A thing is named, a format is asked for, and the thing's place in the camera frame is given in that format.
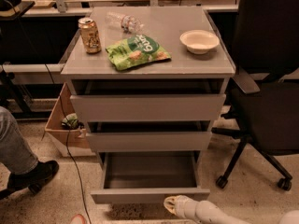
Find white paper bowl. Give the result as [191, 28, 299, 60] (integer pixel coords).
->
[179, 30, 220, 55]

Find green chip bag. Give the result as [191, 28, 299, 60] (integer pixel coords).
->
[106, 35, 171, 71]

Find green item in box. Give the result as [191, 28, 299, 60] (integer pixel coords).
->
[61, 113, 84, 130]

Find person's jeans leg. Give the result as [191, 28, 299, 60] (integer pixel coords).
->
[0, 107, 38, 175]

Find gold soda can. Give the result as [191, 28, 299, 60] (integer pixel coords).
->
[78, 17, 102, 54]

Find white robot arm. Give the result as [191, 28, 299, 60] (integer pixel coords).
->
[164, 195, 251, 224]

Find red white shoe tip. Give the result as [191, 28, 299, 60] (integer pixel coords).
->
[69, 214, 88, 224]

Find grey drawer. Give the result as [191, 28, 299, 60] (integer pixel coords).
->
[68, 79, 225, 122]
[86, 121, 211, 152]
[91, 151, 209, 204]

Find clear plastic water bottle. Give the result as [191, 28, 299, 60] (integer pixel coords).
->
[106, 11, 143, 34]

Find black floor cable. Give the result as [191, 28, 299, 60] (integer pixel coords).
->
[43, 63, 93, 224]

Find cardboard box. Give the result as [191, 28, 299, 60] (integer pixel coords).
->
[45, 83, 93, 157]

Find grey top drawer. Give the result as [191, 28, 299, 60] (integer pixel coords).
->
[68, 79, 225, 122]

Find black shoe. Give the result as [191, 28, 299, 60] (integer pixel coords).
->
[0, 160, 59, 200]

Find grey drawer cabinet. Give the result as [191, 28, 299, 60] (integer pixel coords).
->
[62, 7, 235, 164]

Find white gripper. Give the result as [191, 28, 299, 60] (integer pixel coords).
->
[164, 196, 199, 221]

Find grey bottom drawer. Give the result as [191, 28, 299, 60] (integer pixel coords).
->
[91, 151, 209, 204]

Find grey middle drawer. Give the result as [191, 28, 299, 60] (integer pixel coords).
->
[86, 121, 211, 152]

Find black office chair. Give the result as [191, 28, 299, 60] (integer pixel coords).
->
[212, 0, 299, 191]

